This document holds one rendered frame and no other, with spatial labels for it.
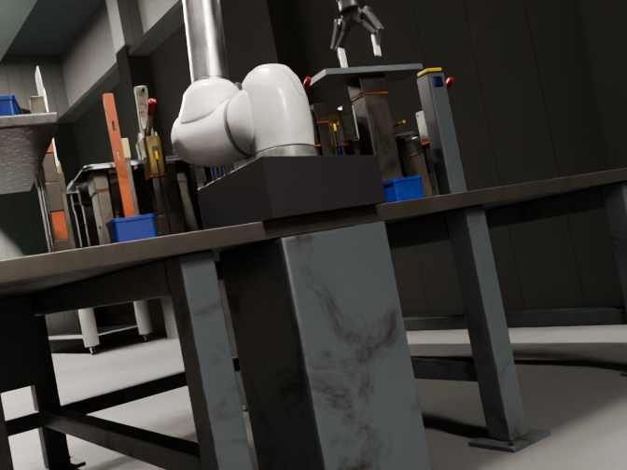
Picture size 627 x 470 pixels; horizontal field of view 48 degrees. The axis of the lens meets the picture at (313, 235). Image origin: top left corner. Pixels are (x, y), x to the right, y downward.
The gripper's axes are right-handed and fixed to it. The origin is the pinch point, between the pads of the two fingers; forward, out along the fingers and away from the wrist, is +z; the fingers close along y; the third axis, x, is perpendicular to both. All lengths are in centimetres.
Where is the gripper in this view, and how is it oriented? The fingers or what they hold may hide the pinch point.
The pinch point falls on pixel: (360, 59)
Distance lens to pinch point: 238.3
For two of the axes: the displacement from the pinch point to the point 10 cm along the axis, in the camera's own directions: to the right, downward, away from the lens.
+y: -7.7, 1.6, 6.2
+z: 1.8, 9.8, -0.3
